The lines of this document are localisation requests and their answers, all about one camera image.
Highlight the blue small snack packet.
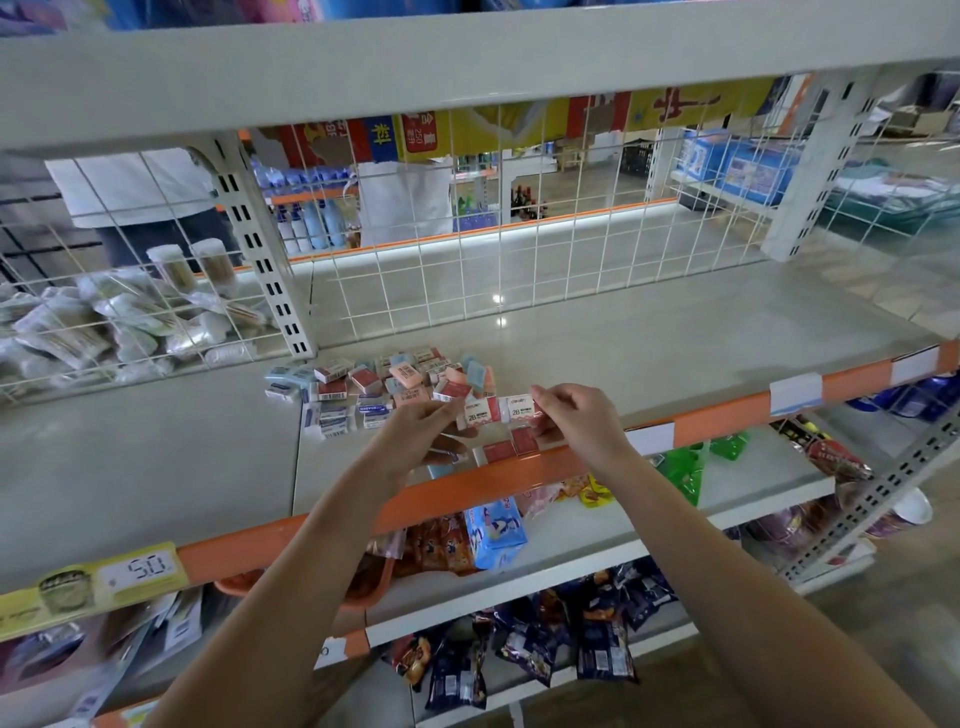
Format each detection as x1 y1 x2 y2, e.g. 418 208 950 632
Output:
462 498 530 573

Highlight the person's right forearm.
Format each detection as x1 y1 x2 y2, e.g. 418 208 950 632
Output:
600 462 939 728

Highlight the person's left forearm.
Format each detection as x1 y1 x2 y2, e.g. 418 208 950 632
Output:
142 472 414 728

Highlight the person's left hand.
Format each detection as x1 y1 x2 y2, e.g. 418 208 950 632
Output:
357 393 470 498

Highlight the row of blue bottles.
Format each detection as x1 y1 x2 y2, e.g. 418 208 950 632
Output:
255 157 354 257

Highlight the yellow price label strip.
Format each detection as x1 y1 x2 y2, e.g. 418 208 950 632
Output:
0 540 192 644

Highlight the white wire grid panel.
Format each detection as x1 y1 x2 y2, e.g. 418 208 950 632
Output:
0 90 960 407

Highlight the person's right hand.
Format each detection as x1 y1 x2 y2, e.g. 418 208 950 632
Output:
528 382 644 483

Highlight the green packet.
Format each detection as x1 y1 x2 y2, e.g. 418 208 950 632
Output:
655 432 752 507

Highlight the row of blue packages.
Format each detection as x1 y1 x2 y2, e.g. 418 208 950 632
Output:
675 127 804 207

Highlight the row of dark snack packets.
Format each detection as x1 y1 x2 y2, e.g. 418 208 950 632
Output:
382 558 684 714

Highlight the white orange metal shelf unit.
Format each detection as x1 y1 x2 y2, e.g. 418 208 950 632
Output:
0 0 960 728

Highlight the pile of white packets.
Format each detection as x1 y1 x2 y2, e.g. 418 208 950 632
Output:
0 240 279 395

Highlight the pile of mixed erasers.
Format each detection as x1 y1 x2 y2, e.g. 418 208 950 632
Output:
262 348 564 470

